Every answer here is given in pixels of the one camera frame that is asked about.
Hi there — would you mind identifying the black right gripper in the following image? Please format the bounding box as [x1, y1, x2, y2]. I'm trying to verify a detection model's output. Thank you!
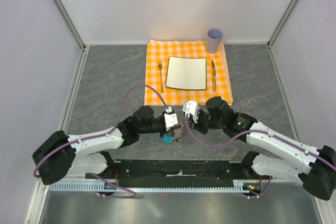
[187, 109, 225, 135]

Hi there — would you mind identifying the metal key organizer blue handle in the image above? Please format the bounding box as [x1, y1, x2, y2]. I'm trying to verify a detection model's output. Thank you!
[159, 126, 186, 144]

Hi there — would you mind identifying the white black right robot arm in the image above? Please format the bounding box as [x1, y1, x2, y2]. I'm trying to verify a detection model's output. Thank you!
[183, 97, 335, 200]

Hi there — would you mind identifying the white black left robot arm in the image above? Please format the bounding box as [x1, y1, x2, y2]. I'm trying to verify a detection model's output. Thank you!
[32, 106, 181, 185]

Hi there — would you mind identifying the white square plate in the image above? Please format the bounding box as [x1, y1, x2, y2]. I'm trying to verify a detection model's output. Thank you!
[166, 56, 207, 90]

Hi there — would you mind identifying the orange white checkered cloth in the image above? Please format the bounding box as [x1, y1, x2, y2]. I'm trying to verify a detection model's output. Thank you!
[145, 40, 233, 106]

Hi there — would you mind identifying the gold knife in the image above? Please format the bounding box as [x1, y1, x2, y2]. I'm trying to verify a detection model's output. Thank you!
[212, 60, 217, 92]

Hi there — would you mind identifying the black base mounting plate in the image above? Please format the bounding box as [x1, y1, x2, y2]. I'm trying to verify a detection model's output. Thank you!
[98, 159, 259, 188]

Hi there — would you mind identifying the lilac plastic cup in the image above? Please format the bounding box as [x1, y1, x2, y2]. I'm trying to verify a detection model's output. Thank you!
[206, 28, 223, 54]

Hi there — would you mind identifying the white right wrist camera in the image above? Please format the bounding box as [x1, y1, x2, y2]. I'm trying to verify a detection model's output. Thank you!
[182, 101, 199, 123]

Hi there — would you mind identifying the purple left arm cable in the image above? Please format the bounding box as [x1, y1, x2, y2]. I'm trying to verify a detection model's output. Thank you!
[33, 84, 173, 198]

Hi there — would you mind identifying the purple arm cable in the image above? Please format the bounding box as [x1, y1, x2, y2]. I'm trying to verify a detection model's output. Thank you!
[33, 84, 173, 198]
[185, 113, 336, 198]

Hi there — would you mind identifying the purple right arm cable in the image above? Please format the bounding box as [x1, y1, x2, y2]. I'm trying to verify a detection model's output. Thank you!
[185, 113, 336, 198]

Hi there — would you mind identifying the light blue cable duct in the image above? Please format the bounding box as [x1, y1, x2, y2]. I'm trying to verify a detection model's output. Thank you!
[49, 180, 261, 193]

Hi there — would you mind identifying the left aluminium frame post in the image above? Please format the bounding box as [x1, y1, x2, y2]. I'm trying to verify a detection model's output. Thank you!
[52, 0, 86, 51]

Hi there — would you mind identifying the aluminium frame post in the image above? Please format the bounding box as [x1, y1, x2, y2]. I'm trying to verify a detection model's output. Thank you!
[267, 0, 300, 49]
[52, 0, 86, 51]

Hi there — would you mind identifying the right aluminium frame post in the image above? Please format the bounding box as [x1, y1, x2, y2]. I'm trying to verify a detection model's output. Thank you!
[267, 0, 300, 49]

